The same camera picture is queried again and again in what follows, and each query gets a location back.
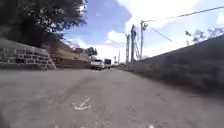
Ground dark vehicle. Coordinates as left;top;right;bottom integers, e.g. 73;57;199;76
103;58;113;70

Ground thin distant pole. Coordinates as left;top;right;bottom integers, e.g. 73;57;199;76
116;49;121;66

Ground white pickup truck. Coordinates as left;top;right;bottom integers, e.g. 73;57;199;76
90;58;106;71

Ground short utility pole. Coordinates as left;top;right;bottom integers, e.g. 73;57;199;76
125;33;131;65

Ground small distant tree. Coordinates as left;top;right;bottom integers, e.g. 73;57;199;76
84;46;99;58

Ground utility pole with transformer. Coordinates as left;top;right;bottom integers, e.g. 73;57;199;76
130;23;138;63

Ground grey asphalt road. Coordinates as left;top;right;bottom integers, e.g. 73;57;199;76
0;67;224;128

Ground tall utility pole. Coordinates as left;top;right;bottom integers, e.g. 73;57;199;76
139;19;149;61

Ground large dark tree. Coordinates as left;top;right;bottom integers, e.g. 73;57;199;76
0;0;89;49

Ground long grey concrete wall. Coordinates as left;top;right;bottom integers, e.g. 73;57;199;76
117;34;224;96

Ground stone block wall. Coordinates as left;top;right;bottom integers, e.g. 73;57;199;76
0;37;58;71

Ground overhead wires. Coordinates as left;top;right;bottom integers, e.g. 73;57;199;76
143;4;224;43

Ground trees behind wall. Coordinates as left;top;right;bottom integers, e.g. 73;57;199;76
184;26;224;47

